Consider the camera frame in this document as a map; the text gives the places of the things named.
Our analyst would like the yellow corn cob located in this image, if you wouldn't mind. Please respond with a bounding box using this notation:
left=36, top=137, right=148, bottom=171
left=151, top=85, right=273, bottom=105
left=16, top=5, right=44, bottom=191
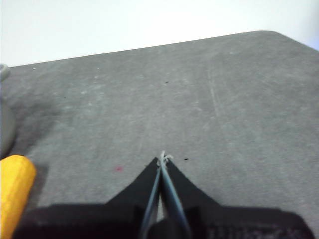
left=0, top=154, right=37, bottom=239

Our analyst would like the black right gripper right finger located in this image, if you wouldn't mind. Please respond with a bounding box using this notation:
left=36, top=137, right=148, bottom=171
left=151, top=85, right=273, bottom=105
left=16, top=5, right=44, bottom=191
left=149, top=157, right=315, bottom=239

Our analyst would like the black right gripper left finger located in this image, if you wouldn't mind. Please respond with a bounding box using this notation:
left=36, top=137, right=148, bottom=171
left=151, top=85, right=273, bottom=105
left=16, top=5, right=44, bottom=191
left=12, top=156, right=162, bottom=239

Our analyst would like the pale green electric pot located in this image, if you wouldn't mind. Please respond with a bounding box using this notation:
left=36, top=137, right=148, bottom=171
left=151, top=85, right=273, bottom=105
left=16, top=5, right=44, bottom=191
left=0, top=63, right=16, bottom=160

